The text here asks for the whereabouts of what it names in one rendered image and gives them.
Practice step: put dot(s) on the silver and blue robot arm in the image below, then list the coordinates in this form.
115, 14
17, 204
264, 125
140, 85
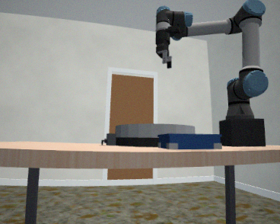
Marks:
247, 20

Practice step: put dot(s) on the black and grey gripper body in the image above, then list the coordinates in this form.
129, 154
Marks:
163, 35

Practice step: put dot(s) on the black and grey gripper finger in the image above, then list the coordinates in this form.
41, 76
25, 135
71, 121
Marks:
169, 62
164, 57

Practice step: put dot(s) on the blue crate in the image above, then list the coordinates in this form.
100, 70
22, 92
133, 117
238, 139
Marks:
189, 141

